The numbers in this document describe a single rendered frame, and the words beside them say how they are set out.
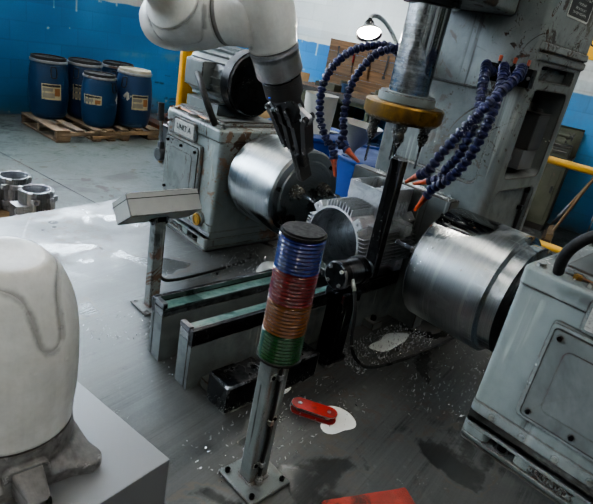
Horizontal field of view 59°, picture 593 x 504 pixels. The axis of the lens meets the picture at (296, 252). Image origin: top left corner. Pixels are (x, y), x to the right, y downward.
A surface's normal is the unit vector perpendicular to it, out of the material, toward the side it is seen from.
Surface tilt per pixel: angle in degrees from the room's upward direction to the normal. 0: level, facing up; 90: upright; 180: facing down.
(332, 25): 90
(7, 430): 91
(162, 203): 54
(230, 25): 115
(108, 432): 2
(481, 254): 47
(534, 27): 90
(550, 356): 90
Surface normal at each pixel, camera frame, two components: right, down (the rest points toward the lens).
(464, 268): -0.55, -0.30
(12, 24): 0.79, 0.36
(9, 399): 0.47, 0.39
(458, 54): -0.72, 0.15
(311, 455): 0.18, -0.91
